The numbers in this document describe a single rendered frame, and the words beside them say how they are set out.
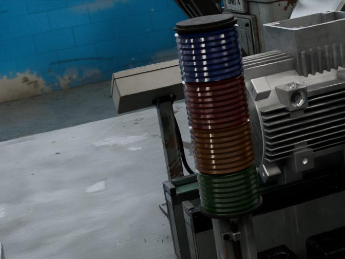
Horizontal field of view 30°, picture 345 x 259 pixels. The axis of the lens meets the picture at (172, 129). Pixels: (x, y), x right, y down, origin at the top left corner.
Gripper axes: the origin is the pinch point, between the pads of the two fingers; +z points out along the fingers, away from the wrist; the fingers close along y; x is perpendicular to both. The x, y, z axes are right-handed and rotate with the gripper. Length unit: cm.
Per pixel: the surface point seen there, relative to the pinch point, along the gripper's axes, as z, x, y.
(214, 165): -6.1, 17.1, -38.2
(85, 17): 71, -34, 552
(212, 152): -7.3, 16.4, -38.3
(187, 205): 9.2, 21.3, -10.9
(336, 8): 14.0, -24.6, 15.9
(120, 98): -1.7, 17.1, 14.3
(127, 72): -3.7, 13.0, 16.6
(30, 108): 91, 63, 501
